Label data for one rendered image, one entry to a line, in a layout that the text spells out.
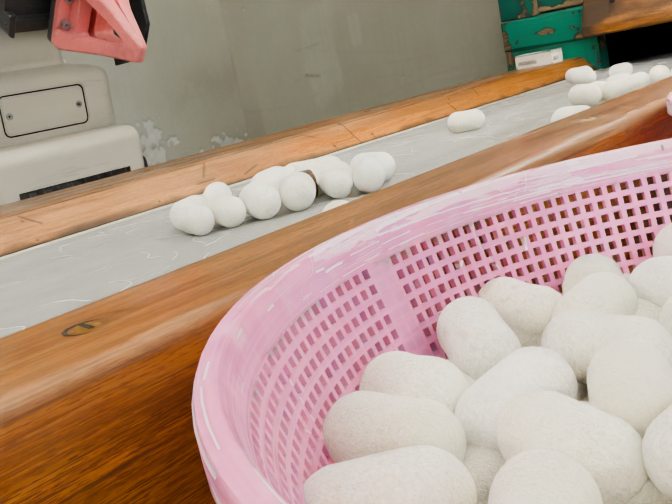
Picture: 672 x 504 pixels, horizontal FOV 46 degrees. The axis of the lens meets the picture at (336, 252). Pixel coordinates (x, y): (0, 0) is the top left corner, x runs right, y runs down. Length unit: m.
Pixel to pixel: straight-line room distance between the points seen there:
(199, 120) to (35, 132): 1.93
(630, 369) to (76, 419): 0.11
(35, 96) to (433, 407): 0.99
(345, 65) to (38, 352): 2.56
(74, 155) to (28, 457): 0.93
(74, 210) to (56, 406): 0.43
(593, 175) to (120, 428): 0.17
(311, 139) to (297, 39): 2.12
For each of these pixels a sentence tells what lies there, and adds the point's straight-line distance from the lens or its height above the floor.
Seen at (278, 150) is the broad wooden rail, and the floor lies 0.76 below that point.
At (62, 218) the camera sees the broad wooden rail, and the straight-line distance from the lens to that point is 0.59.
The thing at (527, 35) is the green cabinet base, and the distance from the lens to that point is 1.34.
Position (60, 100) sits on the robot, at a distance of 1.14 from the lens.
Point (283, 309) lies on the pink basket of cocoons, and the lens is 0.18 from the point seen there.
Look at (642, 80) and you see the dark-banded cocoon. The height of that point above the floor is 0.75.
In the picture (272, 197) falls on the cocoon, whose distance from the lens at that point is 0.45.
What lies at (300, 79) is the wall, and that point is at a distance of 2.89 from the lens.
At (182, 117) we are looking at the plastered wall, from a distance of 2.97.
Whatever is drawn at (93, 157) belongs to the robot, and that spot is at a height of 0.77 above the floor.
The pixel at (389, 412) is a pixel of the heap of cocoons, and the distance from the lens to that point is 0.17.
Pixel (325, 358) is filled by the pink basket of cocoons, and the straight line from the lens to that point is 0.19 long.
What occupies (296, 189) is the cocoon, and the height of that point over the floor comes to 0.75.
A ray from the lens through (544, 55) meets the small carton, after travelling 1.22.
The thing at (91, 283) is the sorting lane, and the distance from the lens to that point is 0.39.
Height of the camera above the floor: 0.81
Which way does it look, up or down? 13 degrees down
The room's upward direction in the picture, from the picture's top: 12 degrees counter-clockwise
